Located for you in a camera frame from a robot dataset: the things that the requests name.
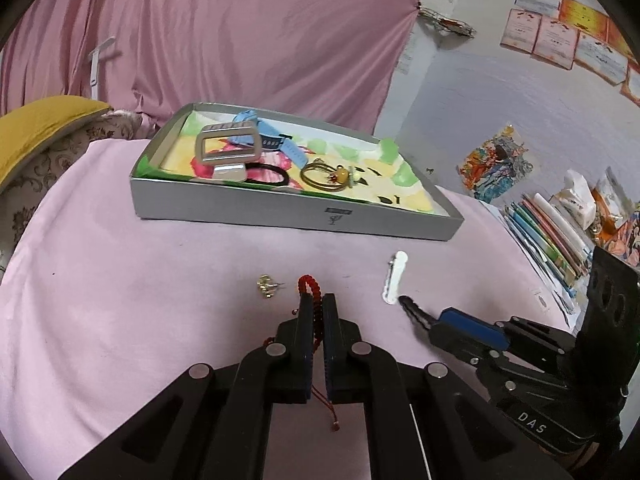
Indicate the yellow pillow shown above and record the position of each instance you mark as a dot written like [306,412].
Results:
[40,125]

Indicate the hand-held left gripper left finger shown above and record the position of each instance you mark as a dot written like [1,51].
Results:
[306,330]

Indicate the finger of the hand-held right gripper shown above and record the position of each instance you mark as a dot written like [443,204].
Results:
[450,342]
[470,319]

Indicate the blue smartwatch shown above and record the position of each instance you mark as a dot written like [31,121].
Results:
[272,135]

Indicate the group of wall certificates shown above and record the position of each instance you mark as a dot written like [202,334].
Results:
[565,30]

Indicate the white desk lamp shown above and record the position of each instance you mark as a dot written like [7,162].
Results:
[95,67]

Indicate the bangle with amber bead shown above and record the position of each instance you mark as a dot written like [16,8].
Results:
[342,175]

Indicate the colourful printed packet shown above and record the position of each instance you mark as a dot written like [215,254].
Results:
[622,230]

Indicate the white tissue packet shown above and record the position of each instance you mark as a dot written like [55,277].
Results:
[575,205]

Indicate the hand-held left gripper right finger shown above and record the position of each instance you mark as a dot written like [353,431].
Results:
[330,330]

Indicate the small gold earring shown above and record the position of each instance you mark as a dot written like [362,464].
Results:
[267,286]

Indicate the pink curtain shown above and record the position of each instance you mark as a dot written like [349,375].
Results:
[225,25]

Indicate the white hair clip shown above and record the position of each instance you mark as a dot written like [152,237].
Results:
[395,275]

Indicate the stack of books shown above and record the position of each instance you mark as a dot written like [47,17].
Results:
[545,245]

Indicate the grey shallow box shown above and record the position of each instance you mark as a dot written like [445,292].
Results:
[280,210]

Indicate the floral satin pillow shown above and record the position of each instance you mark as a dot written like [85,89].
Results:
[40,175]

